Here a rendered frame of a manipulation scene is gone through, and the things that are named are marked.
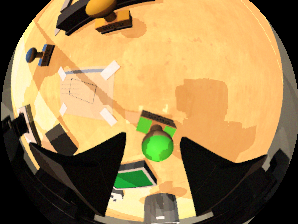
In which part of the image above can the rubber stamp with dark blue handle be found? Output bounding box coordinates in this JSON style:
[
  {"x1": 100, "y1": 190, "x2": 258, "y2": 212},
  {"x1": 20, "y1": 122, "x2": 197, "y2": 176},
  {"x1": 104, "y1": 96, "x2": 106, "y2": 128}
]
[{"x1": 25, "y1": 43, "x2": 56, "y2": 67}]

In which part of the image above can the orange rubber stamp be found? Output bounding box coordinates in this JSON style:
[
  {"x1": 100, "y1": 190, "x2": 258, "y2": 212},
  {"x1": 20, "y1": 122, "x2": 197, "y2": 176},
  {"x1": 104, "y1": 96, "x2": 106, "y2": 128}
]
[{"x1": 85, "y1": 0, "x2": 133, "y2": 35}]

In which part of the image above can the black flat bar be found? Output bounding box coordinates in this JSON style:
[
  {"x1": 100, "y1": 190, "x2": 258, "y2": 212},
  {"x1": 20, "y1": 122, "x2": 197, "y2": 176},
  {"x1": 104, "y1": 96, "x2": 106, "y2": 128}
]
[{"x1": 60, "y1": 0, "x2": 72, "y2": 12}]

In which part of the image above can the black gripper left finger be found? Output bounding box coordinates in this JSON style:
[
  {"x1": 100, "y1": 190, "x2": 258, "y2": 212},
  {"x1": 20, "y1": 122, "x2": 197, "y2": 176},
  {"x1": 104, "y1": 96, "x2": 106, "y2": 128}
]
[{"x1": 28, "y1": 132, "x2": 126, "y2": 217}]

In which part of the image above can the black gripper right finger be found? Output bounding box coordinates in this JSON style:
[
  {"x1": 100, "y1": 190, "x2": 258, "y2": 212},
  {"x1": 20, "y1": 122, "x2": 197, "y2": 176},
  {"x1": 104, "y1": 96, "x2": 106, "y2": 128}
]
[{"x1": 180, "y1": 136, "x2": 267, "y2": 217}]

